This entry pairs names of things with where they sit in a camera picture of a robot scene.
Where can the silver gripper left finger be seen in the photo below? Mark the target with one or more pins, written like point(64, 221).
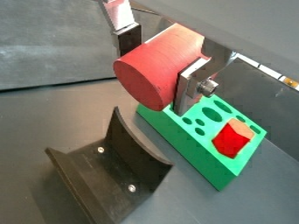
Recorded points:
point(126, 30)

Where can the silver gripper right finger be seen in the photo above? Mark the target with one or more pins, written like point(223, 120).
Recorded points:
point(195, 79)

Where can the long red cylinder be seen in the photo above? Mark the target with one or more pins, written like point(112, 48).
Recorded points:
point(147, 70)

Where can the black curved cradle fixture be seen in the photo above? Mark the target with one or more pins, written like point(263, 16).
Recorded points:
point(112, 174)

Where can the green shape sorter block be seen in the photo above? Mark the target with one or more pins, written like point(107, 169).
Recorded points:
point(190, 134)

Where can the short red hexagonal peg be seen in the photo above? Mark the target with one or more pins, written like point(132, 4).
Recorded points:
point(232, 138)

